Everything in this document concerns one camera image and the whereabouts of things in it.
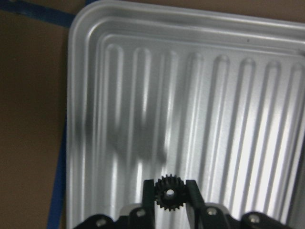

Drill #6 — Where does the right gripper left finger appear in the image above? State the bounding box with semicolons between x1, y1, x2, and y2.
142;179;155;229

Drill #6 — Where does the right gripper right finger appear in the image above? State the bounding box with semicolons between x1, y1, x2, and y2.
186;180;205;229

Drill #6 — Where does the small black bearing gear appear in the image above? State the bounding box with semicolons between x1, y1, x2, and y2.
155;174;186;211

